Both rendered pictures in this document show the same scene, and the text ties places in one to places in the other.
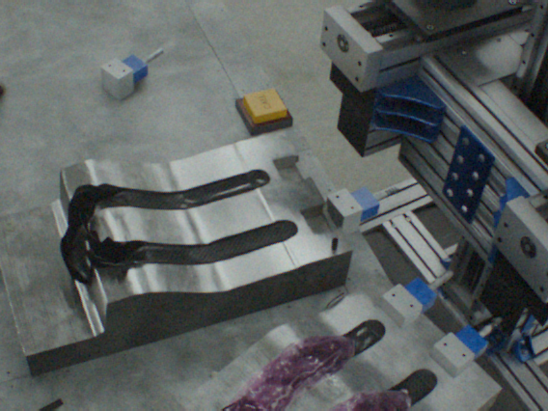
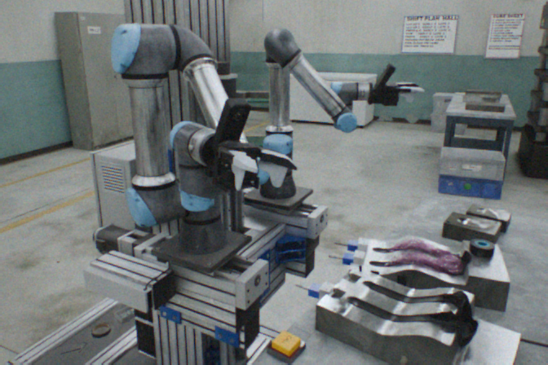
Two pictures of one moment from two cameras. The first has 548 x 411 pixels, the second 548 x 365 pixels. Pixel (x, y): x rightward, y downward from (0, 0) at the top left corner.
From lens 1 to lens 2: 1.91 m
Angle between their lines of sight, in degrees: 94
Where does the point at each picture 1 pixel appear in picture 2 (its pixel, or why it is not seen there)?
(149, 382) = not seen: hidden behind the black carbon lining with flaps
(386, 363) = (382, 257)
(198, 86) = not seen: outside the picture
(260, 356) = (425, 269)
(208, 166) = (364, 318)
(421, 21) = (243, 239)
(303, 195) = (346, 285)
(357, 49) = (263, 269)
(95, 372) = not seen: hidden behind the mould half
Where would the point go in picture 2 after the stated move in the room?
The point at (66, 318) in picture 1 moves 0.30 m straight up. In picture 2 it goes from (488, 332) to (505, 233)
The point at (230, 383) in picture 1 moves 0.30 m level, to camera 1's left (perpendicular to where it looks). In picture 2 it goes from (441, 275) to (528, 329)
